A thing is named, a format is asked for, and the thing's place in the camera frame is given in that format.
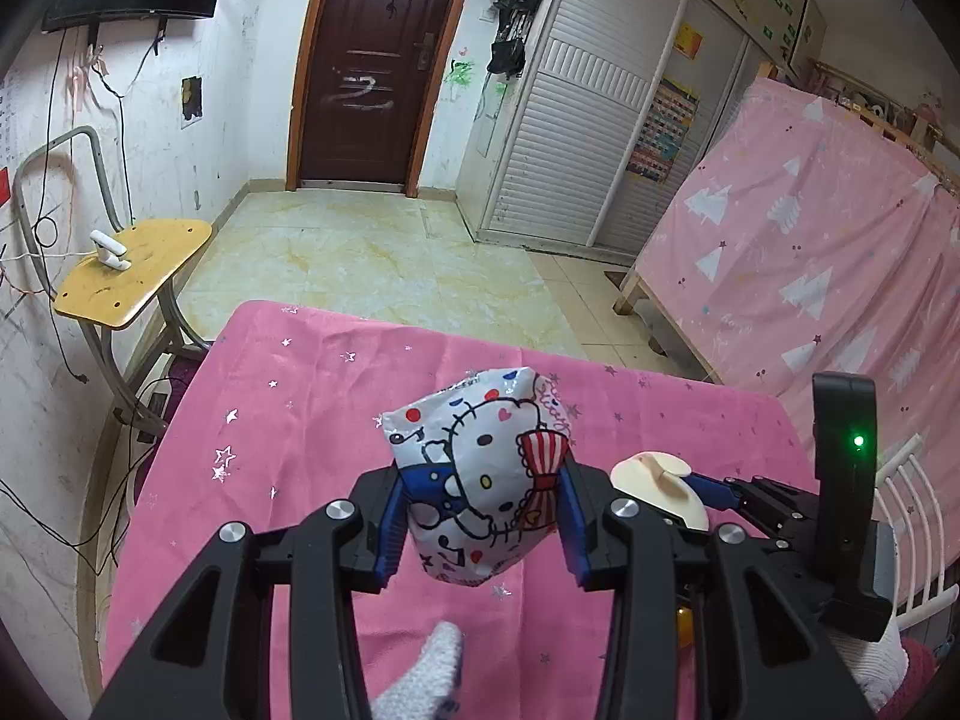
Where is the person's right hand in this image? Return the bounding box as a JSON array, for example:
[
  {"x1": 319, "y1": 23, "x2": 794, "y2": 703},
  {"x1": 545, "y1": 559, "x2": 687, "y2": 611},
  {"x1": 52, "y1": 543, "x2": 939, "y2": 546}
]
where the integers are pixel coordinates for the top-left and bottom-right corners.
[{"x1": 825, "y1": 619, "x2": 912, "y2": 713}]

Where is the black hanging bag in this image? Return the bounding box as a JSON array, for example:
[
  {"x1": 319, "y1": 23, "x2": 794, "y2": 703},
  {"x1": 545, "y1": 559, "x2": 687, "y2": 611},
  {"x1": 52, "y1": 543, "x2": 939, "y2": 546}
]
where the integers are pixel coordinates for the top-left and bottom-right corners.
[{"x1": 486, "y1": 0, "x2": 560, "y2": 80}]

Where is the person's left hand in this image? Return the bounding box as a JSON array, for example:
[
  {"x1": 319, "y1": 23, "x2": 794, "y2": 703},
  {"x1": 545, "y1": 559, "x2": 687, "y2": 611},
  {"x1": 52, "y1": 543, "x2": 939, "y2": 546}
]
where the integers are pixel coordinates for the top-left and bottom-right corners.
[{"x1": 367, "y1": 621, "x2": 467, "y2": 720}]

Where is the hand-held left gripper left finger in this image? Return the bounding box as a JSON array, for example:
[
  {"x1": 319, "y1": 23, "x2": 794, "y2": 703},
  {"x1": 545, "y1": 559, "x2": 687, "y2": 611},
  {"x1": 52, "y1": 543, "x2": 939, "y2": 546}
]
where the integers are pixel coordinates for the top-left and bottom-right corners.
[{"x1": 90, "y1": 465, "x2": 410, "y2": 720}]

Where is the metal chair with wooden seat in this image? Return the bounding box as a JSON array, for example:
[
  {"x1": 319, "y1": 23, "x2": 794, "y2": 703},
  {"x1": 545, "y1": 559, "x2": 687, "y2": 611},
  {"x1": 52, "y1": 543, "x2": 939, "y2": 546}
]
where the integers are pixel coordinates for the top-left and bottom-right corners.
[{"x1": 15, "y1": 126, "x2": 215, "y2": 440}]

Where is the power strip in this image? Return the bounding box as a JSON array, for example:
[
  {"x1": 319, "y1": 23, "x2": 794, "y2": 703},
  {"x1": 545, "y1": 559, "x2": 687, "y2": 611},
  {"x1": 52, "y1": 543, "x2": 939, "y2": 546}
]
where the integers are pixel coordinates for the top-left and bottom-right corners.
[{"x1": 135, "y1": 382, "x2": 177, "y2": 440}]

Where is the person's right forearm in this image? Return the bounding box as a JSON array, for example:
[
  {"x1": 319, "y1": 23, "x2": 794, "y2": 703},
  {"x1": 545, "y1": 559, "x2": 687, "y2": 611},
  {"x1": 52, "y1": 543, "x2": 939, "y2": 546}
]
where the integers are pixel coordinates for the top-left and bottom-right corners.
[{"x1": 874, "y1": 637, "x2": 942, "y2": 720}]

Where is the pink star tablecloth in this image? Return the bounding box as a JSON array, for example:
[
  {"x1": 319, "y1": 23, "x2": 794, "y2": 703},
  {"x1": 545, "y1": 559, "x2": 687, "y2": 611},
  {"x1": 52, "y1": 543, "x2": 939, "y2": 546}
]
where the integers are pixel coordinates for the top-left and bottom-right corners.
[{"x1": 101, "y1": 300, "x2": 822, "y2": 720}]

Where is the colourful chart poster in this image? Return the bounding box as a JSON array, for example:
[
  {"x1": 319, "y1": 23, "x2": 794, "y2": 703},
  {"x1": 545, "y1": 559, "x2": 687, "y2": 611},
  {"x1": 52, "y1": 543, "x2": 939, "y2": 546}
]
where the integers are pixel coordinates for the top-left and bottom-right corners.
[{"x1": 626, "y1": 75, "x2": 700, "y2": 185}]

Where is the cartoon print foil bag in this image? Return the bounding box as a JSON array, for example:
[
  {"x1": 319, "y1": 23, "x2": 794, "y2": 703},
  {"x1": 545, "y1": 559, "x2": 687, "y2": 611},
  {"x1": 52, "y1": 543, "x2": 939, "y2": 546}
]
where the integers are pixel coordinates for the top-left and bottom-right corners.
[{"x1": 379, "y1": 366, "x2": 577, "y2": 586}]

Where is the dark brown door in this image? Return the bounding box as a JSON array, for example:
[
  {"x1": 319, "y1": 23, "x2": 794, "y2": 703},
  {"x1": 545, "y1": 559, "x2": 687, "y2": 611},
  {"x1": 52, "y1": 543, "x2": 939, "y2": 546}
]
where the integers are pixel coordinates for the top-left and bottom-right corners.
[{"x1": 285, "y1": 0, "x2": 488, "y2": 200}]

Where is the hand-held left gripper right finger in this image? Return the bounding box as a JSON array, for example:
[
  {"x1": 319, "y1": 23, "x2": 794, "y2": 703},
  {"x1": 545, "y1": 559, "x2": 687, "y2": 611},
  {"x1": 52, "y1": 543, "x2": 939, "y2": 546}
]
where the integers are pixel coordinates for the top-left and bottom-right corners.
[{"x1": 559, "y1": 457, "x2": 875, "y2": 720}]

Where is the wooden bed frame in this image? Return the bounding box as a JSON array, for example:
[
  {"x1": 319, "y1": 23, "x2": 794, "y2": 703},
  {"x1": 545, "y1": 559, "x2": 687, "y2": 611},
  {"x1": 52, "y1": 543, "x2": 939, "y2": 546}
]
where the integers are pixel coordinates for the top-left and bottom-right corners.
[{"x1": 611, "y1": 56, "x2": 960, "y2": 383}]

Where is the white charger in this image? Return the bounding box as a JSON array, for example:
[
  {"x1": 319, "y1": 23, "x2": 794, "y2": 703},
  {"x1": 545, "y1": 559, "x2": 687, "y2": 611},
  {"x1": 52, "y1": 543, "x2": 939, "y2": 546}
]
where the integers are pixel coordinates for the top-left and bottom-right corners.
[{"x1": 88, "y1": 231, "x2": 132, "y2": 271}]

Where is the pink tree print sheet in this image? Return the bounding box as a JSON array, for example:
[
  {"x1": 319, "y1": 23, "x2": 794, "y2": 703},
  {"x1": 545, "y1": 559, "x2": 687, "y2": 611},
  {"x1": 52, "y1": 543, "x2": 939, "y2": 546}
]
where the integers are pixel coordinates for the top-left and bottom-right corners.
[{"x1": 634, "y1": 75, "x2": 960, "y2": 466}]

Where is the white louvered wardrobe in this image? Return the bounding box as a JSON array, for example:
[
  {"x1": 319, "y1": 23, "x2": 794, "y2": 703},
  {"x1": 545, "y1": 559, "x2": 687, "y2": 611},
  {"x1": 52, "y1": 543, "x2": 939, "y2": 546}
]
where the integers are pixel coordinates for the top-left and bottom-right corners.
[{"x1": 457, "y1": 0, "x2": 826, "y2": 263}]

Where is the white metal rack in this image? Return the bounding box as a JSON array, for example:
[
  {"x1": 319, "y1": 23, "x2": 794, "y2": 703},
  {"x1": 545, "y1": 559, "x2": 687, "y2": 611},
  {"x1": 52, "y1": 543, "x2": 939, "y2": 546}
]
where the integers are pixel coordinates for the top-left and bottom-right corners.
[{"x1": 874, "y1": 433, "x2": 946, "y2": 627}]

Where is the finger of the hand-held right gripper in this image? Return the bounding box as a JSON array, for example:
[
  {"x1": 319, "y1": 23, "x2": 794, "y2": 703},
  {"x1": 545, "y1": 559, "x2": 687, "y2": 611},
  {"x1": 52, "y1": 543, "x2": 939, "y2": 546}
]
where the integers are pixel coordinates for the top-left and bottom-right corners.
[{"x1": 686, "y1": 469, "x2": 758, "y2": 517}]

